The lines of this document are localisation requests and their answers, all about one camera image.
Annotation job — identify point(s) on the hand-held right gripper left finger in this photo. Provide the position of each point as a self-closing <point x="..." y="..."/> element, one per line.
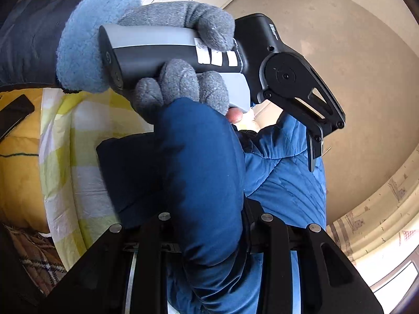
<point x="147" y="261"/>

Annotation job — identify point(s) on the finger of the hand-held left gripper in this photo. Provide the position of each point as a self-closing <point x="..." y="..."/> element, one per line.
<point x="332" y="108"/>

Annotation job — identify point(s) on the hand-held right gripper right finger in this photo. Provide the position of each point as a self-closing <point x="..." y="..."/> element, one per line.
<point x="278" y="268"/>

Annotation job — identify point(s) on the blue puffer jacket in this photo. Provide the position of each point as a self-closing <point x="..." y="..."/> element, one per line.
<point x="203" y="176"/>

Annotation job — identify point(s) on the person's left hand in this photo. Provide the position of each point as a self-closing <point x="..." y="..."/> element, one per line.
<point x="85" y="39"/>

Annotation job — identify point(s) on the brown plaid cloth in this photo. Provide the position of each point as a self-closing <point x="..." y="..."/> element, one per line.
<point x="39" y="258"/>

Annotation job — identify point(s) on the striped printed curtain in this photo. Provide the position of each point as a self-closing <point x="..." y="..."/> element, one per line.
<point x="370" y="209"/>

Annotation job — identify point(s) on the yellow checked bed sheet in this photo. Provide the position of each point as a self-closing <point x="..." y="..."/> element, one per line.
<point x="85" y="144"/>

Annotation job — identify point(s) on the window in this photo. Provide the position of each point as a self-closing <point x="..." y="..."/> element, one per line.
<point x="396" y="278"/>

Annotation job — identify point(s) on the flat black object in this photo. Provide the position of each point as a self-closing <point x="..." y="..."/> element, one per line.
<point x="13" y="114"/>

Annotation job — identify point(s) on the yellow pillow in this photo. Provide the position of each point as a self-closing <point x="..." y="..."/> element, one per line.
<point x="23" y="176"/>

